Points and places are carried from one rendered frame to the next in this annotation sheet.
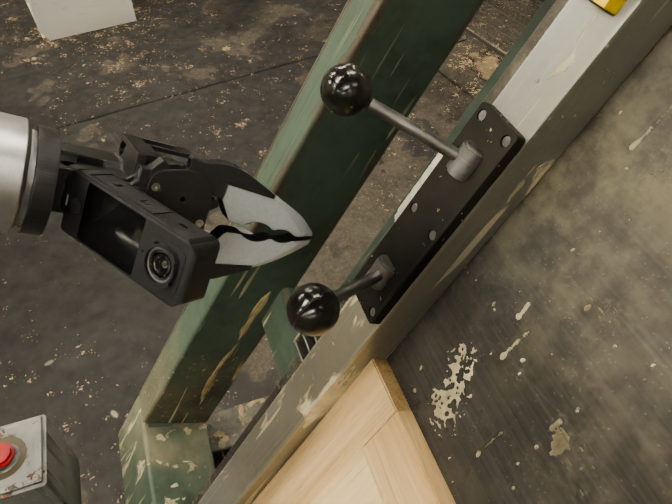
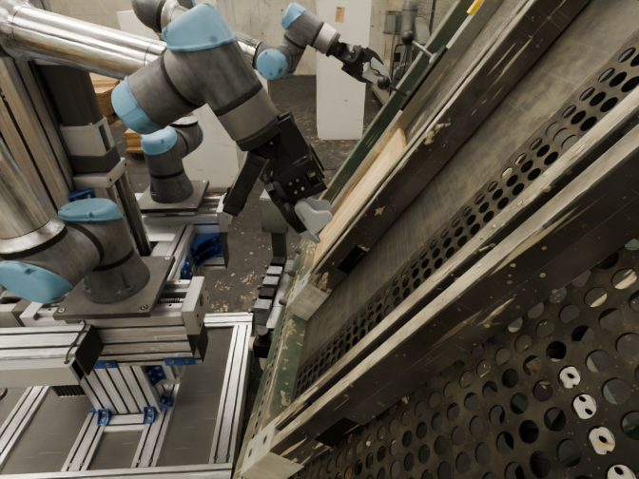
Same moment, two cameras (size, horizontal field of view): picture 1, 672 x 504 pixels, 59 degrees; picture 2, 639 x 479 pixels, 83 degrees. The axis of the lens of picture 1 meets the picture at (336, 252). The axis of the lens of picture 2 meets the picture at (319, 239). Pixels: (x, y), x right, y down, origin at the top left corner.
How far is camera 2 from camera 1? 0.88 m
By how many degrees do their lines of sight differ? 23
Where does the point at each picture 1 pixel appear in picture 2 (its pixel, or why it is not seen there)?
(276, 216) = (382, 70)
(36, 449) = not seen: hidden behind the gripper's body
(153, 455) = not seen: hidden behind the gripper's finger
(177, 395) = (335, 189)
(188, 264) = (358, 51)
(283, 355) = not seen: hidden behind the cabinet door
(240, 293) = (368, 145)
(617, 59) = (473, 27)
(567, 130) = (460, 47)
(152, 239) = (353, 49)
